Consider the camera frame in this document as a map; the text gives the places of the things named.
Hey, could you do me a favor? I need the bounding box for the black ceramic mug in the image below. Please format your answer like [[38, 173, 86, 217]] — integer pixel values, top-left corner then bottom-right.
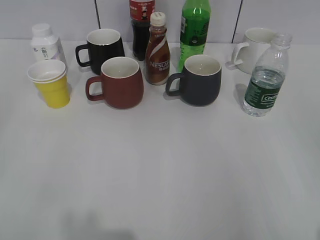
[[75, 28, 125, 75]]

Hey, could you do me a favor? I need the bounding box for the green soda bottle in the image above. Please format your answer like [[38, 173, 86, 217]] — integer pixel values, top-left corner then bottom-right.
[[178, 0, 211, 71]]

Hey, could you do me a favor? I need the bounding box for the yellow paper cup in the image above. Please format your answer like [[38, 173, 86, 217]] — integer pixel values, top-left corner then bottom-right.
[[27, 59, 70, 109]]

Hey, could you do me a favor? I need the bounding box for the brown Nescafe coffee bottle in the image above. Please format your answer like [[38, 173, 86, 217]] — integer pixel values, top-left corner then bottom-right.
[[145, 11, 171, 85]]

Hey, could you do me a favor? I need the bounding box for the cola bottle red label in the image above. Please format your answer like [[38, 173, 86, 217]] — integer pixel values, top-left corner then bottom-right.
[[129, 0, 156, 61]]

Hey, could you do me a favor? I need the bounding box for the dark grey ceramic mug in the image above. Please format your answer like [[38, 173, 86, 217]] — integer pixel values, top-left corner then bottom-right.
[[165, 54, 222, 107]]

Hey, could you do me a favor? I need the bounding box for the white yogurt carton bottle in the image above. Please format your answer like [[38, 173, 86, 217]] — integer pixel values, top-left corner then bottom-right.
[[30, 23, 68, 67]]

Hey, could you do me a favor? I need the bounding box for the white ceramic mug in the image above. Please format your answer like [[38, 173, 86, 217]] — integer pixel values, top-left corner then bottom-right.
[[226, 27, 276, 75]]

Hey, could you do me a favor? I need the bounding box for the clear water bottle green label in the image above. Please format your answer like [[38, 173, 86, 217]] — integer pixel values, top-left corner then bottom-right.
[[242, 32, 293, 117]]

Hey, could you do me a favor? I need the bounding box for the red ceramic mug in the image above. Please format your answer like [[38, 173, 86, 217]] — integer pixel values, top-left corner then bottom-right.
[[85, 56, 144, 109]]

